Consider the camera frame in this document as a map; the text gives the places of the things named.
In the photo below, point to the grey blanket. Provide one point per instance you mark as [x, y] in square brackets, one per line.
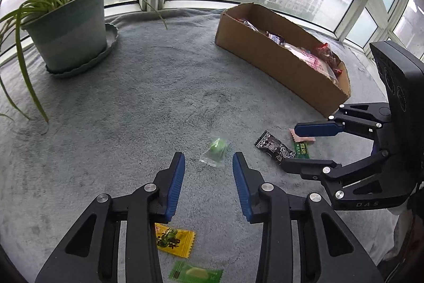
[132, 104]

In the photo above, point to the black patterned snack packet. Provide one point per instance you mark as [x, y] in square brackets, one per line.
[273, 147]

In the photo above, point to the pale green pot saucer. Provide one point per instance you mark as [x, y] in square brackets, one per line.
[111, 37]

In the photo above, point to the pink snack packet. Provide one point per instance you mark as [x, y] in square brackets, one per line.
[303, 139]

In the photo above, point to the pale green flower pot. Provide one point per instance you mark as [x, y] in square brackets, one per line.
[66, 34]

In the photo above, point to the yellow snack packet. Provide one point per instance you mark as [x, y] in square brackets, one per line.
[175, 238]

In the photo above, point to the green jelly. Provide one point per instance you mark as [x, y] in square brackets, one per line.
[217, 147]

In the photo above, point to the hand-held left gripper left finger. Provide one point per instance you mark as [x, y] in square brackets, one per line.
[175, 183]

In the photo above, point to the purple snack bar wrapper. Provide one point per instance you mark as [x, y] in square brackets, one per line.
[276, 37]

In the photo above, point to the pink printed bread package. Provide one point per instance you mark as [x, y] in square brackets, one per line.
[309, 61]

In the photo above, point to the cardboard box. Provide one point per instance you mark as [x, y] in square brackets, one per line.
[265, 61]

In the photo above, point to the small green snack packet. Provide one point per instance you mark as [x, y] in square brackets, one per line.
[302, 150]

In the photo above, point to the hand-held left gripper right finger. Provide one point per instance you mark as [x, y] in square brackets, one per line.
[241, 187]

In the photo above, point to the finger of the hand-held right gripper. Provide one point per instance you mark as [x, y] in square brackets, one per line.
[314, 129]
[308, 168]

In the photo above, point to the flat green snack packet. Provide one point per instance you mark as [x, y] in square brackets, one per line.
[195, 273]

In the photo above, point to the clear bag of red candies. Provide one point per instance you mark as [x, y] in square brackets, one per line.
[326, 51]

